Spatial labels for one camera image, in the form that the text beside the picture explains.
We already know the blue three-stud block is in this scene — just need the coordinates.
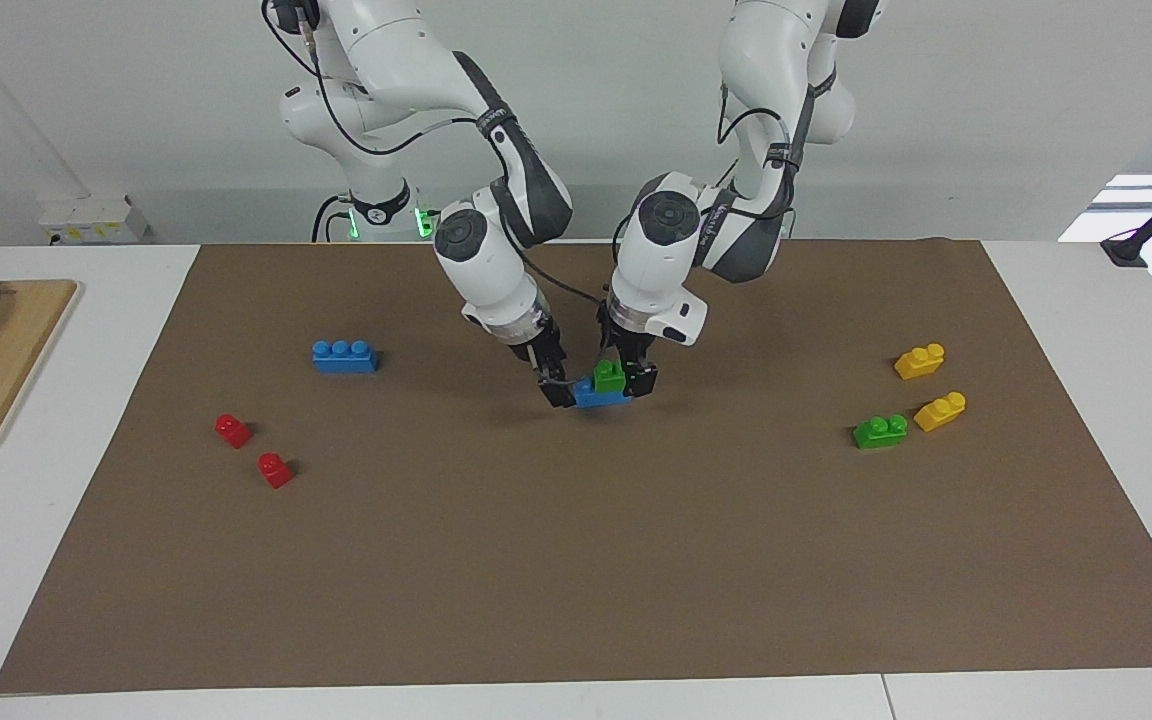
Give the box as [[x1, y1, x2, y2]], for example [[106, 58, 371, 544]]
[[572, 375, 634, 410], [312, 340, 380, 375]]

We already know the green block with white-marked studs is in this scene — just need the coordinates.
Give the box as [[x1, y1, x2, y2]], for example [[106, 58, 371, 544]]
[[853, 413, 909, 451]]

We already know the yellow two-stud block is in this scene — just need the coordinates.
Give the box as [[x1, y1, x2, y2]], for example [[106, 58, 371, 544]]
[[914, 391, 968, 433], [893, 343, 947, 381]]

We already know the brown paper mat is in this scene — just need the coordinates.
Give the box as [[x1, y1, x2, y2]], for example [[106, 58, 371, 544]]
[[0, 238, 1152, 696]]

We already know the white power strip box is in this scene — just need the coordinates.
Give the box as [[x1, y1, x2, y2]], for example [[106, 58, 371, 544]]
[[37, 194, 151, 245]]

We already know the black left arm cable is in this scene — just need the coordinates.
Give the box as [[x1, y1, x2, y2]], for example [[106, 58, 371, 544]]
[[714, 40, 817, 241]]

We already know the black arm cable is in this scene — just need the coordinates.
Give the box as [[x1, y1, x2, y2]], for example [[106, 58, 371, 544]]
[[263, 0, 605, 387], [714, 40, 817, 241]]

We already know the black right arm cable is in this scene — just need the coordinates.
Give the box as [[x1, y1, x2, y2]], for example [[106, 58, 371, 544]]
[[263, 0, 605, 387]]

